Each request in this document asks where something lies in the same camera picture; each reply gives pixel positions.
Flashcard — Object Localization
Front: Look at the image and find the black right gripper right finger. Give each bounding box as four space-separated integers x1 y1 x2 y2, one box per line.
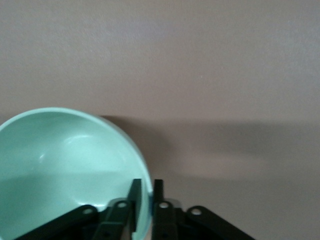
151 179 256 240

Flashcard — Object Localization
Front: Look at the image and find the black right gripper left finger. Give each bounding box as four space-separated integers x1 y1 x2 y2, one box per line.
14 179 142 240

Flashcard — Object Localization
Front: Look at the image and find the mint green bowl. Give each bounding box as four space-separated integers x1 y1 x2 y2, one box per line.
0 107 153 240

